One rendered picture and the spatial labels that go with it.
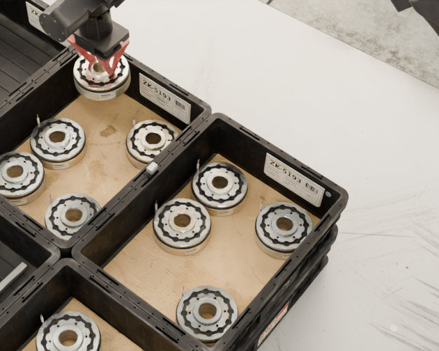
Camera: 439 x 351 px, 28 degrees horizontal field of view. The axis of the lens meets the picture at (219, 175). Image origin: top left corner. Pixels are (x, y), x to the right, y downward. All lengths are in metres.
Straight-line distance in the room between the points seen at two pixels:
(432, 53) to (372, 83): 1.14
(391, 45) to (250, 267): 1.72
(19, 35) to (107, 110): 0.28
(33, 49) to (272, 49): 0.55
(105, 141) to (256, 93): 0.42
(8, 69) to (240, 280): 0.66
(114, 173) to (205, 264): 0.26
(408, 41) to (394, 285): 1.58
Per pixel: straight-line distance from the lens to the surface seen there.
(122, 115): 1.73
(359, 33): 3.15
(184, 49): 2.03
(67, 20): 1.42
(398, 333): 1.68
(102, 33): 1.53
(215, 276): 1.53
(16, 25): 1.92
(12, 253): 1.57
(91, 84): 1.61
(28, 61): 1.85
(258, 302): 1.40
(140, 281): 1.52
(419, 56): 3.13
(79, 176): 1.65
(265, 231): 1.55
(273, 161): 1.58
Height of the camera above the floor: 2.16
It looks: 54 degrees down
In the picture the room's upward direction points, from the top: 5 degrees clockwise
